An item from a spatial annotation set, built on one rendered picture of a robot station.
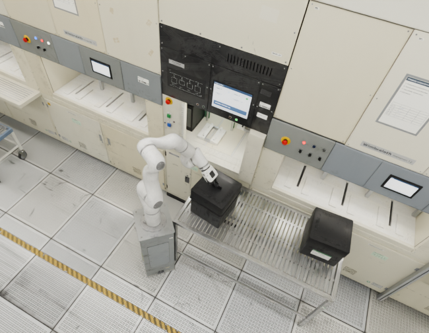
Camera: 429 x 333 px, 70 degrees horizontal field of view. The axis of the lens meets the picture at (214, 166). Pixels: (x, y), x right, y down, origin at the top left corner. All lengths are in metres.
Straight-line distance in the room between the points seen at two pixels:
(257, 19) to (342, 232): 1.53
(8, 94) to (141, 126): 1.45
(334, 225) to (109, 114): 2.24
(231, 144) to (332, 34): 1.44
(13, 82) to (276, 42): 2.91
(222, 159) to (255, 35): 1.21
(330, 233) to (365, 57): 1.20
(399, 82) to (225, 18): 1.00
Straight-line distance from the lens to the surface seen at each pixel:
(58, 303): 3.18
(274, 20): 1.83
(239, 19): 1.90
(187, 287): 3.04
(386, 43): 1.80
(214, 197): 2.22
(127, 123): 3.06
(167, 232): 2.41
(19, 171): 4.12
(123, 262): 3.17
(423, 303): 3.49
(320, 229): 2.35
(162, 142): 1.84
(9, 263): 3.50
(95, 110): 3.25
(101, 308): 3.07
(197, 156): 2.14
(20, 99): 3.69
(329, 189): 2.79
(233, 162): 2.70
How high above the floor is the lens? 2.89
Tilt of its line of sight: 50 degrees down
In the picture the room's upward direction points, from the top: 8 degrees clockwise
